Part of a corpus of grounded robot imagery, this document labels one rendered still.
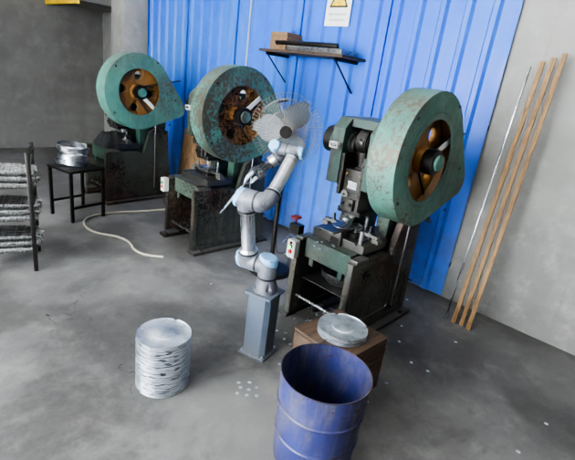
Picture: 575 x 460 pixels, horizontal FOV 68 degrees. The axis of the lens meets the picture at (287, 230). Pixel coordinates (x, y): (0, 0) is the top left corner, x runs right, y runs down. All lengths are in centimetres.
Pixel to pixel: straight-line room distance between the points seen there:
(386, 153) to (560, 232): 177
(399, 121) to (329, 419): 153
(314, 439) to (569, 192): 259
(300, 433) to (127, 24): 636
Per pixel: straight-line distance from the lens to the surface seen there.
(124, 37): 729
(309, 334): 249
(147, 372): 248
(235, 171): 426
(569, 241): 376
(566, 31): 378
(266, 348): 279
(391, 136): 242
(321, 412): 191
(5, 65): 846
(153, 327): 252
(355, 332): 252
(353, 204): 293
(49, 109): 868
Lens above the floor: 170
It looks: 20 degrees down
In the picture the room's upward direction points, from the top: 8 degrees clockwise
